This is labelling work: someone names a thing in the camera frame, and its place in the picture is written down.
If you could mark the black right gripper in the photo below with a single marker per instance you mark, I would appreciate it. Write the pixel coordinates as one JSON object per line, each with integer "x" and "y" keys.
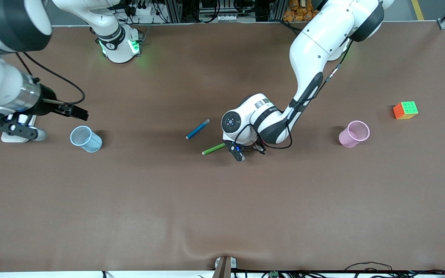
{"x": 48, "y": 101}

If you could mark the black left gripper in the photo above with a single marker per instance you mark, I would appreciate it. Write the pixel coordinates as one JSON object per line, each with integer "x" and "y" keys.
{"x": 260, "y": 147}

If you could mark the blue marker pen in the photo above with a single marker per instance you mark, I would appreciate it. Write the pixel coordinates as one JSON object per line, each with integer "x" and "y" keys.
{"x": 197, "y": 129}

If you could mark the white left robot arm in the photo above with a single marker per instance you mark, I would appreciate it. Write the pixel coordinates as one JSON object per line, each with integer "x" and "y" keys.
{"x": 315, "y": 42}

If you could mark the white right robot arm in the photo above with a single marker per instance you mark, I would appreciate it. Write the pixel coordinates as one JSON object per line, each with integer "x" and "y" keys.
{"x": 119, "y": 54}

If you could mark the blue mesh cup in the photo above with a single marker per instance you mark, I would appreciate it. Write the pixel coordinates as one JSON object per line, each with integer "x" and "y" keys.
{"x": 93, "y": 143}

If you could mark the green marker pen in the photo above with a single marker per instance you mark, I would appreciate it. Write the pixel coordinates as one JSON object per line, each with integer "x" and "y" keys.
{"x": 213, "y": 149}

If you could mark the brown table cover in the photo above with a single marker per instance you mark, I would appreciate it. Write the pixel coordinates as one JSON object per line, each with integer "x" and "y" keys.
{"x": 222, "y": 212}

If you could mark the pink mesh cup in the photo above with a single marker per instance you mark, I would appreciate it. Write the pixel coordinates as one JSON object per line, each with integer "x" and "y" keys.
{"x": 346, "y": 139}

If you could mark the green terminal connector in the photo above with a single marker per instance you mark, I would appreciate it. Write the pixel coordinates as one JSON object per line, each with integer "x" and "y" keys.
{"x": 273, "y": 274}

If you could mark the white power strip with plugs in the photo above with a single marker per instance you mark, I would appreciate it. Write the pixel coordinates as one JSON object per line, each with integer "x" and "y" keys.
{"x": 151, "y": 11}

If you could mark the small white power strip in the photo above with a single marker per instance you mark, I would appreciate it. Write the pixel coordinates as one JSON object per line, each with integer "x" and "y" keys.
{"x": 226, "y": 18}

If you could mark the orange snack packets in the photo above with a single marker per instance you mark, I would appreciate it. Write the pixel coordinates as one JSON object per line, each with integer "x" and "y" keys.
{"x": 296, "y": 13}

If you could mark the colourful puzzle cube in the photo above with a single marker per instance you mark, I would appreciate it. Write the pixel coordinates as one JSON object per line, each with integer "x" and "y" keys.
{"x": 406, "y": 110}

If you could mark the grey camera pole mount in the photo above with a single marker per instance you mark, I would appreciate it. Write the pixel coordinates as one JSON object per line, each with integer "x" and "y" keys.
{"x": 224, "y": 270}

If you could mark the aluminium frame post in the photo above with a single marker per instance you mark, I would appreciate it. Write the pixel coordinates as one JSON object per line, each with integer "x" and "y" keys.
{"x": 277, "y": 9}
{"x": 174, "y": 11}

